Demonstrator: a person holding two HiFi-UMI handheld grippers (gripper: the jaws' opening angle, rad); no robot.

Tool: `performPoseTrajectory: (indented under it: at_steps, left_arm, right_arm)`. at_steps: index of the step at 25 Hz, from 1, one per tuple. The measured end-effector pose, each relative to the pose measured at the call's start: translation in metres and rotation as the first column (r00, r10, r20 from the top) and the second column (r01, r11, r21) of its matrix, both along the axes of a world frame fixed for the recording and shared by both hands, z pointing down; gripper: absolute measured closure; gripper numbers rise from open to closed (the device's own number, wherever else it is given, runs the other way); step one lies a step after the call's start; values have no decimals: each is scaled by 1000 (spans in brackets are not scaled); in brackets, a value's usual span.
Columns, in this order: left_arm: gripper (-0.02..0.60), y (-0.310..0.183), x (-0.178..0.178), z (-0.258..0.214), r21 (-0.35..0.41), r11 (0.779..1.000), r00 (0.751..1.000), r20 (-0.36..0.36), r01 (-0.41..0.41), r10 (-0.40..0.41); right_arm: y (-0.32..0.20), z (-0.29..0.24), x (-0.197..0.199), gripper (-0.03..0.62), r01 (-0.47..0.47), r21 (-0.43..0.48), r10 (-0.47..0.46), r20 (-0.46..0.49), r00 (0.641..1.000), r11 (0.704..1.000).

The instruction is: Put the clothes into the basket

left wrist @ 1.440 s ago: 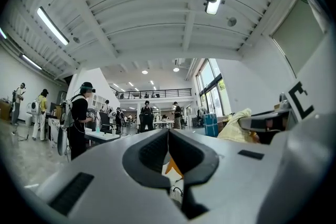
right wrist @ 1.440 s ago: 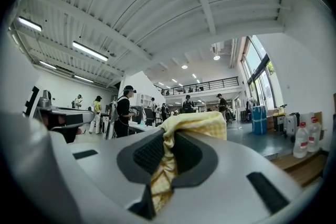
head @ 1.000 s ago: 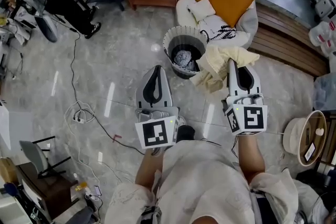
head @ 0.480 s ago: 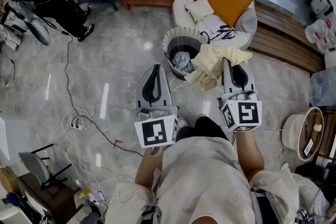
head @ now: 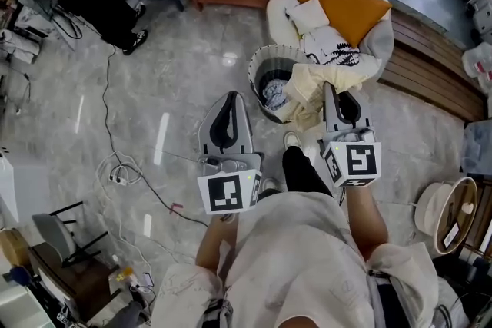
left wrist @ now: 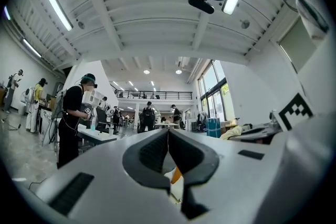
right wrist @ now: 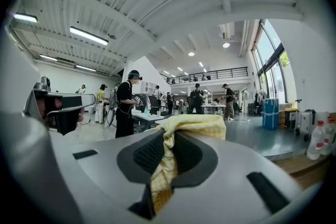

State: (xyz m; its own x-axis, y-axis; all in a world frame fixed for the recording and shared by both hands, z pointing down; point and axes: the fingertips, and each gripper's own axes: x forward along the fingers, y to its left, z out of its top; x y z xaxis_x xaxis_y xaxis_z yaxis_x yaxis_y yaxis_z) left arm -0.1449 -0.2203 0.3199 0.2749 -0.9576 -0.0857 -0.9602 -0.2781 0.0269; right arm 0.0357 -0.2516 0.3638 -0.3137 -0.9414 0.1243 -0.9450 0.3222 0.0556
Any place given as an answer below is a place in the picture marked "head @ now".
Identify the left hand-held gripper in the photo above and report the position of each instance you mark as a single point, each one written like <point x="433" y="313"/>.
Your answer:
<point x="225" y="194"/>

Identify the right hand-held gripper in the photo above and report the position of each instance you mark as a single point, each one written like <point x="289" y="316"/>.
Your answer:
<point x="359" y="161"/>

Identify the pale yellow checked clothes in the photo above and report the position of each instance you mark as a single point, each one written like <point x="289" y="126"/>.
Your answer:
<point x="326" y="77"/>

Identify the blue striped clothes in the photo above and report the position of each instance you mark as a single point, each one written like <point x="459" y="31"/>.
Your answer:
<point x="273" y="94"/>

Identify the white black-patterned clothes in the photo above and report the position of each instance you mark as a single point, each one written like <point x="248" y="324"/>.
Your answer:
<point x="330" y="46"/>

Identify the round grey white laundry basket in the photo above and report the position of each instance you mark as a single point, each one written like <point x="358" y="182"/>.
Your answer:
<point x="255" y="65"/>

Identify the person's right forearm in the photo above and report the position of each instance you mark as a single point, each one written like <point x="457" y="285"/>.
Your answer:
<point x="367" y="219"/>

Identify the person's left forearm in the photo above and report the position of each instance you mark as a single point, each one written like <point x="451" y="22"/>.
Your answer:
<point x="215" y="242"/>

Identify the person's white shoe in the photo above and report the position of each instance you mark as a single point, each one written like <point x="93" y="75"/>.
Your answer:
<point x="292" y="140"/>

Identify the person's black trouser leg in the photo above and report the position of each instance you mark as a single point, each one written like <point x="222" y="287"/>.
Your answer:
<point x="303" y="173"/>

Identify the wooden slatted platform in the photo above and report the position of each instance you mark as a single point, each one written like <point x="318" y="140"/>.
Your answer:
<point x="430" y="73"/>

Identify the small white cushion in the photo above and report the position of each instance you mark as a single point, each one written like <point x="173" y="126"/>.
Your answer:
<point x="307" y="15"/>

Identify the orange cushion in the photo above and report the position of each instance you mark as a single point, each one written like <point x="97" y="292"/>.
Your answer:
<point x="342" y="0"/>

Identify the white power strip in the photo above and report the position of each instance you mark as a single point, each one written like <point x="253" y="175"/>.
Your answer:
<point x="118" y="179"/>

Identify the white beanbag chair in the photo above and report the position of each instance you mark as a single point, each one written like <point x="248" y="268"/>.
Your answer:
<point x="280" y="11"/>

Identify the grey blue fabric bag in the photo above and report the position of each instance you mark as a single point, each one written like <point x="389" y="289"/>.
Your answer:
<point x="478" y="146"/>

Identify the person's white shirt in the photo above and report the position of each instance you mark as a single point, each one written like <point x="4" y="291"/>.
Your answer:
<point x="292" y="261"/>

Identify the small white round object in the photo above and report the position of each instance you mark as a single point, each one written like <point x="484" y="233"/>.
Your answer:
<point x="467" y="207"/>

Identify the white card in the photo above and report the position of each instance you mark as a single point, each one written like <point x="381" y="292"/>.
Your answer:
<point x="449" y="236"/>

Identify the silver suitcase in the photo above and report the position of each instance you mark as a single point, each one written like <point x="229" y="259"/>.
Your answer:
<point x="480" y="15"/>

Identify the dark wooden desk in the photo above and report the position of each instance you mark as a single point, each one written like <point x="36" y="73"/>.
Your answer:
<point x="84" y="280"/>

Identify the round wooden stool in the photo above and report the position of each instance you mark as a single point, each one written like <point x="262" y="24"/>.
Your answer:
<point x="13" y="247"/>

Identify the grey chair with black frame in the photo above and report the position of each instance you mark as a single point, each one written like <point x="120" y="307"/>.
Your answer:
<point x="54" y="234"/>

